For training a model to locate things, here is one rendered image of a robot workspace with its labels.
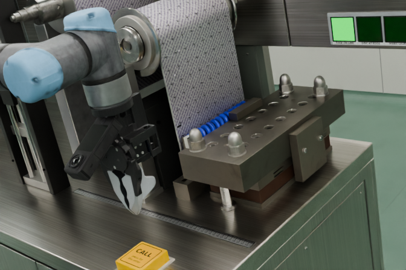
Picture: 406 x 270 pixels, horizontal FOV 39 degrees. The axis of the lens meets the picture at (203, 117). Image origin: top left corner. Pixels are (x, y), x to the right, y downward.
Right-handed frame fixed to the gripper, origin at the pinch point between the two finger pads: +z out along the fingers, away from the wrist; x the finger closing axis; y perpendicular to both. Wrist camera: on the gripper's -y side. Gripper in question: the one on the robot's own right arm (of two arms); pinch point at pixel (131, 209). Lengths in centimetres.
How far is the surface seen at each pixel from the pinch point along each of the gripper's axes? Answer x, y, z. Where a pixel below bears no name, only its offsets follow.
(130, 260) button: 0.7, -2.9, 9.1
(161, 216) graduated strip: 9.5, 13.2, 11.8
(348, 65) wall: 117, 287, 83
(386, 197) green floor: 39, 171, 105
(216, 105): 9.5, 36.9, -3.6
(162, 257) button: -3.5, 1.1, 10.0
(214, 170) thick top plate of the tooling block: -3.4, 18.8, 1.3
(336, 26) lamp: -13, 55, -16
